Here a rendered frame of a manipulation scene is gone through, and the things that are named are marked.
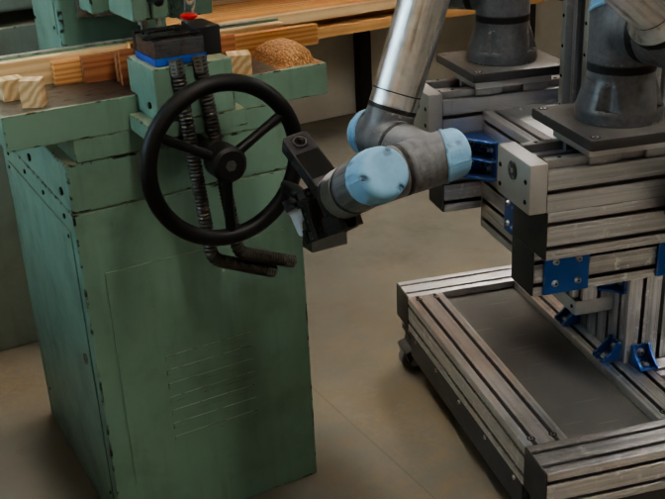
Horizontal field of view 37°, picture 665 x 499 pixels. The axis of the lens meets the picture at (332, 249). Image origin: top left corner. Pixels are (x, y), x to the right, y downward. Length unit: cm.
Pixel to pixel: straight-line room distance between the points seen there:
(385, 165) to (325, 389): 127
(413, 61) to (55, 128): 61
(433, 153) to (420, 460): 103
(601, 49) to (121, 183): 85
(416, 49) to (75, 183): 64
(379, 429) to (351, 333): 48
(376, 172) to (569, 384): 96
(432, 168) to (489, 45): 84
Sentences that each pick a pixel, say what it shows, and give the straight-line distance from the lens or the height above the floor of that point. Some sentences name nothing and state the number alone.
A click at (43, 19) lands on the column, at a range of 217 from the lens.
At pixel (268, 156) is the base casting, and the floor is 74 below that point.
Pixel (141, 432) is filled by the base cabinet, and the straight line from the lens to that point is 199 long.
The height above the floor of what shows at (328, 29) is 53.
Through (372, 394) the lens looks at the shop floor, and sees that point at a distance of 250.
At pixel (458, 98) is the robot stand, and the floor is 76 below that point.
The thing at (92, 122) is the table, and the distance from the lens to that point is 174.
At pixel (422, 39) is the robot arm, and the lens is 148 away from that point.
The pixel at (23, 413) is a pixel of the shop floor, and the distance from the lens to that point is 261.
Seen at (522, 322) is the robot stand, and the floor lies 21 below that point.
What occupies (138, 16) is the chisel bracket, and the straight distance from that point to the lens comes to 185.
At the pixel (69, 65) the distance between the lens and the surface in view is 187.
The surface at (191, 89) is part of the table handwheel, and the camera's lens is 158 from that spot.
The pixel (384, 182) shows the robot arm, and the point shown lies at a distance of 132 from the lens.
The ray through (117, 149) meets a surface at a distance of 176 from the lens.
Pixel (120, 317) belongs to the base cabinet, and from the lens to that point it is 187.
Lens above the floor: 132
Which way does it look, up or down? 23 degrees down
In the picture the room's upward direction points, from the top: 3 degrees counter-clockwise
